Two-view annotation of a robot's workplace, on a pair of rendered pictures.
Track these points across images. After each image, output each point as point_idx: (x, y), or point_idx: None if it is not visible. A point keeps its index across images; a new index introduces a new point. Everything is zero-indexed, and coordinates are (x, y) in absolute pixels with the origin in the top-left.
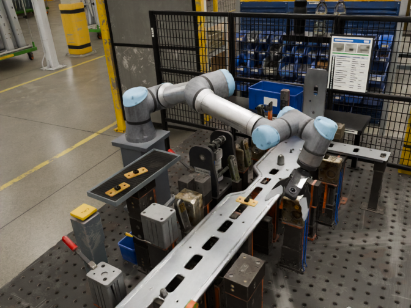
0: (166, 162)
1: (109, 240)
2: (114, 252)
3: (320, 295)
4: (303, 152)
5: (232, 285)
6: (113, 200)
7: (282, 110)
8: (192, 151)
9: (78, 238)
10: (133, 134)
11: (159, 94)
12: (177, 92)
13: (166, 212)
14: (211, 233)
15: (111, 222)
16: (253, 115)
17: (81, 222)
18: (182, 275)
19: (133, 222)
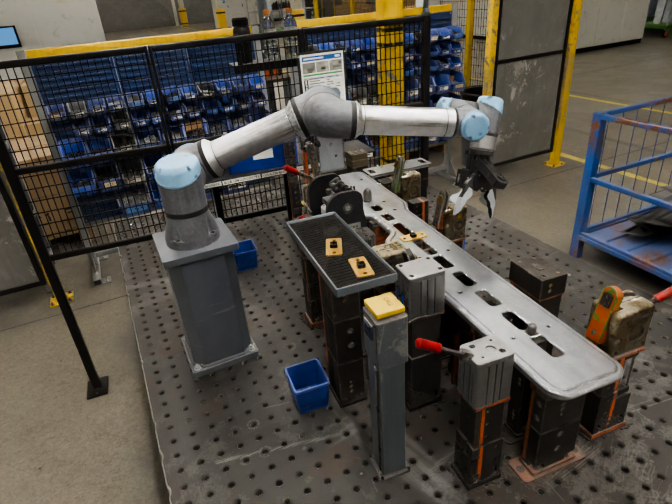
0: (334, 224)
1: (243, 417)
2: (277, 420)
3: None
4: (483, 138)
5: (549, 285)
6: (385, 275)
7: (445, 101)
8: (332, 205)
9: (388, 353)
10: (200, 233)
11: (208, 156)
12: (250, 140)
13: (428, 262)
14: (448, 273)
15: (202, 401)
16: (444, 108)
17: (399, 317)
18: (506, 311)
19: (341, 327)
